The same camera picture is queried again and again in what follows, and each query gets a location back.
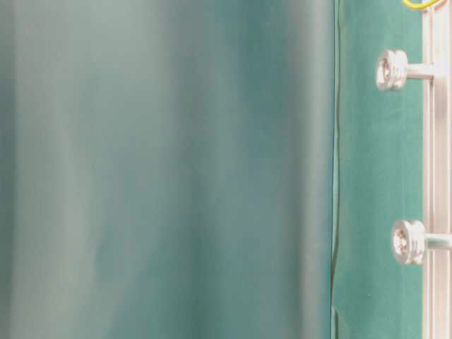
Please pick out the green table cloth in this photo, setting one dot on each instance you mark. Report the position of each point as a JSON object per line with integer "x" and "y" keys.
{"x": 206, "y": 169}

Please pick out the aluminium pulley shaft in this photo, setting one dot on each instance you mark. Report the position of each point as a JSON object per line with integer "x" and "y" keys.
{"x": 410, "y": 242}
{"x": 393, "y": 69}

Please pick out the lower aluminium pulley shaft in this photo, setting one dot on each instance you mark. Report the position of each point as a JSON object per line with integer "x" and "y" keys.
{"x": 410, "y": 242}

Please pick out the aluminium extrusion rail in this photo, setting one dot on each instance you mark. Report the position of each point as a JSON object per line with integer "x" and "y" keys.
{"x": 436, "y": 43}

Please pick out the orange rubber belt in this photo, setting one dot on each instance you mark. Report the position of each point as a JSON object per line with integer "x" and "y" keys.
{"x": 421, "y": 5}

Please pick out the upper aluminium pulley shaft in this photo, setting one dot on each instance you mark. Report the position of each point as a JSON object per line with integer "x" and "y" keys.
{"x": 393, "y": 69}

